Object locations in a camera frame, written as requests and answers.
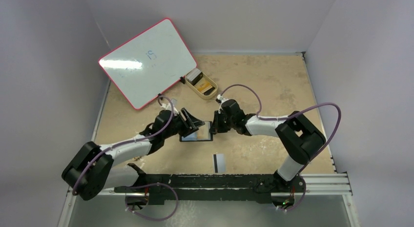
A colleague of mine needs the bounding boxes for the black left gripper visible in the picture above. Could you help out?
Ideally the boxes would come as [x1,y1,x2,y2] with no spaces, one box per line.
[163,108,204,140]

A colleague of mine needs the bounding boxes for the black card holder wallet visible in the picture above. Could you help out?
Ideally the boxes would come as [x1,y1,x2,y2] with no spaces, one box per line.
[179,121,213,142]

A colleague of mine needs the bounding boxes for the grey card with magnetic stripe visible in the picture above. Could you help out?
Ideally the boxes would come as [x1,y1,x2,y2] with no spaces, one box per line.
[213,154,226,173]

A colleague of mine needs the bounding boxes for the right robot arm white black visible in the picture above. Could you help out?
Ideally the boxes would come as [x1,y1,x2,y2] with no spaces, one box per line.
[210,99,326,191]

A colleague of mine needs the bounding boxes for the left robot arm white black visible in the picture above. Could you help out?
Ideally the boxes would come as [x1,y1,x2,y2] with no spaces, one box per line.
[61,108,205,201]

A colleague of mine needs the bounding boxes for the beige oval card tray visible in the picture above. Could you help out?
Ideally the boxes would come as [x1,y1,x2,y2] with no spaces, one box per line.
[184,68,218,100]

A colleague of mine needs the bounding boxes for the gold card in tray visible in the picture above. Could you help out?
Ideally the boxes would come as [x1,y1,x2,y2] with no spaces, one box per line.
[195,79,214,94]

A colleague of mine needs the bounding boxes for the grey card stack in tray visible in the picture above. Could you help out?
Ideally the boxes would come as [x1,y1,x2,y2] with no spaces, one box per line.
[185,68,203,85]

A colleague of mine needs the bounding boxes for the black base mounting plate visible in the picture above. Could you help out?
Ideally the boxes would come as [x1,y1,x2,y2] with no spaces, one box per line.
[114,174,306,205]

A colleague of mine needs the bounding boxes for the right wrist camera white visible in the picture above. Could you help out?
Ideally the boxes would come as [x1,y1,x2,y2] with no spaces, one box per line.
[215,94,228,104]

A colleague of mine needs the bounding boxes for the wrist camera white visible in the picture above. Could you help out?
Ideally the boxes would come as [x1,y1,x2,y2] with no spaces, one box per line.
[158,99,178,114]
[215,94,228,104]

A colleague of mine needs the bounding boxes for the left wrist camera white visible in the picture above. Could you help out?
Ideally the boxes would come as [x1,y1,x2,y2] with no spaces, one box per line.
[158,99,178,114]

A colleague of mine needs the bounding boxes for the white board with pink frame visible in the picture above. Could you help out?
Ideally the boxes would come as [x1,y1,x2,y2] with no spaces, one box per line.
[98,18,197,110]

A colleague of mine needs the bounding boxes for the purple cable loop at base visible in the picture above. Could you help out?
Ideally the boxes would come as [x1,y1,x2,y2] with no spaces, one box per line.
[124,183,180,222]

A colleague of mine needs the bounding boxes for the purple cable at right base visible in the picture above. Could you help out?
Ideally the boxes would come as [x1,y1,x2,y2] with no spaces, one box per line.
[275,177,310,213]

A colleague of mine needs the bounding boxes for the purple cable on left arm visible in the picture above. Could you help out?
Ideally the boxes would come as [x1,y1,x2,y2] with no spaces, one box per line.
[71,95,175,195]

